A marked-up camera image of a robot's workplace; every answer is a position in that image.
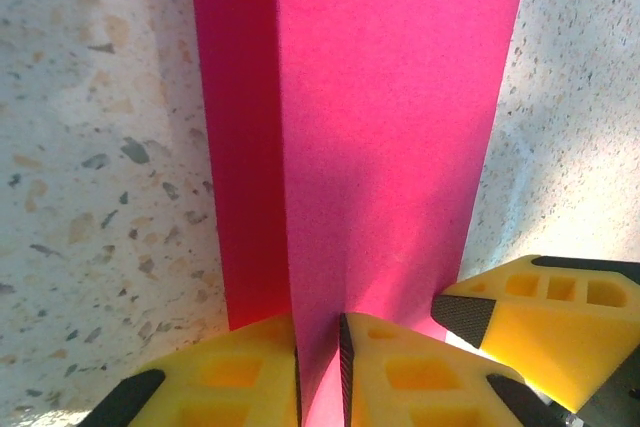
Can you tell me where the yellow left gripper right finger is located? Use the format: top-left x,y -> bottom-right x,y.
338,311 -> 566,427

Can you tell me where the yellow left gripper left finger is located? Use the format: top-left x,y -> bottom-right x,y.
89,314 -> 304,427

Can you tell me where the magenta cloth piece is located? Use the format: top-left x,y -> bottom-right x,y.
187,0 -> 534,427

